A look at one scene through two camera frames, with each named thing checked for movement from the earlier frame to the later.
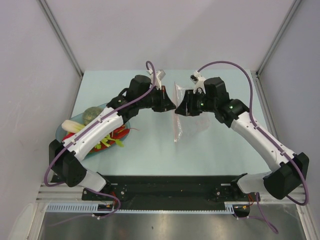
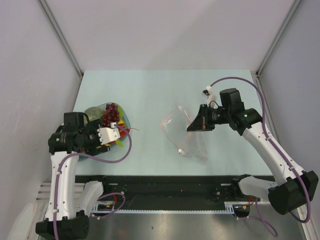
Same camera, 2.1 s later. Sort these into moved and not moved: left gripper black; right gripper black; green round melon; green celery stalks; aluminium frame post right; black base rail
Moved: right gripper black; left gripper black
Not moved: green round melon; green celery stalks; aluminium frame post right; black base rail
